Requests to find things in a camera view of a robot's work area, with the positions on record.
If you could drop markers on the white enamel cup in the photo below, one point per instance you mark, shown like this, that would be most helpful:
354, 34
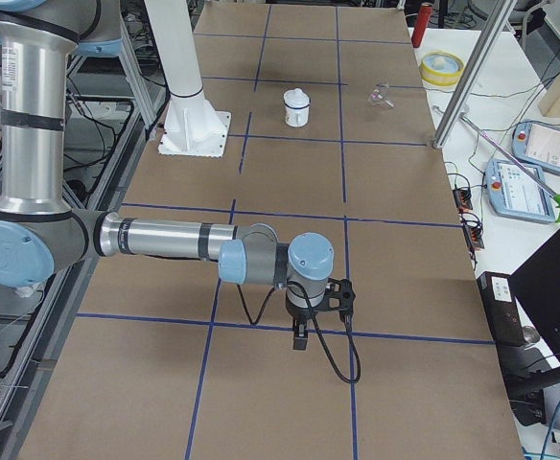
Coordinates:
297, 115

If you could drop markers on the aluminium side frame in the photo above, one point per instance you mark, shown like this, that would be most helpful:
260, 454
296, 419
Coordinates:
34, 320

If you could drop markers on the clear plastic funnel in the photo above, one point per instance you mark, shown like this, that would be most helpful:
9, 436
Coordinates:
379, 96

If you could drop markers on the near teach pendant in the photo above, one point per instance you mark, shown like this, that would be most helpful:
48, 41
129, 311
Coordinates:
513, 194

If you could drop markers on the black monitor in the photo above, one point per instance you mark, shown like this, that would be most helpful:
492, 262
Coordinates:
536, 284

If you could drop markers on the far teach pendant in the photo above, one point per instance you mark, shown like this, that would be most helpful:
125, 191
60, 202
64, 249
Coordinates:
537, 143

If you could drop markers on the white pedestal column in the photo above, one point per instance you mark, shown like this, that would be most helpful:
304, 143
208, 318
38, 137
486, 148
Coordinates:
192, 126

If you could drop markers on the orange black connector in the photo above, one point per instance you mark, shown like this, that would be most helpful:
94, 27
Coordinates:
463, 199
473, 235

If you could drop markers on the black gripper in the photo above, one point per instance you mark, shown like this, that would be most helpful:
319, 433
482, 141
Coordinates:
300, 318

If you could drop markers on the aluminium frame post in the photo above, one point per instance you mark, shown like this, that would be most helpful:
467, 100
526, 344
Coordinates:
486, 41

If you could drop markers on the far orange black connector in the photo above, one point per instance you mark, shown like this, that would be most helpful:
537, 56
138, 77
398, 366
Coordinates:
463, 199

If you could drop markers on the brown paper table cover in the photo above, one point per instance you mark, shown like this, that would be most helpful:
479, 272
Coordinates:
330, 134

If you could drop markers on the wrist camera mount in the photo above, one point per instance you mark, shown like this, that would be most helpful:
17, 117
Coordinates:
339, 297

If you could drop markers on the near orange black connector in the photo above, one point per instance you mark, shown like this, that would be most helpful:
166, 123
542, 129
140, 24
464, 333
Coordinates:
473, 235

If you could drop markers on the yellow tape roll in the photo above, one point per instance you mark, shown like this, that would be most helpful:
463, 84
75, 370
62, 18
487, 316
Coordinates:
441, 68

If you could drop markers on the teach pendant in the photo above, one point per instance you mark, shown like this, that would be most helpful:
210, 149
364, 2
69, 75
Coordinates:
513, 194
537, 143

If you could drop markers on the black computer box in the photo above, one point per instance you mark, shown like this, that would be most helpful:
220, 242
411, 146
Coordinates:
501, 309

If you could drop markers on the red cylinder tube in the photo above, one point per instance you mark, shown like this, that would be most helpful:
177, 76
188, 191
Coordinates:
421, 24

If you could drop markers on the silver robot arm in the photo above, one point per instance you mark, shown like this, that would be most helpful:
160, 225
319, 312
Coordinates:
41, 234

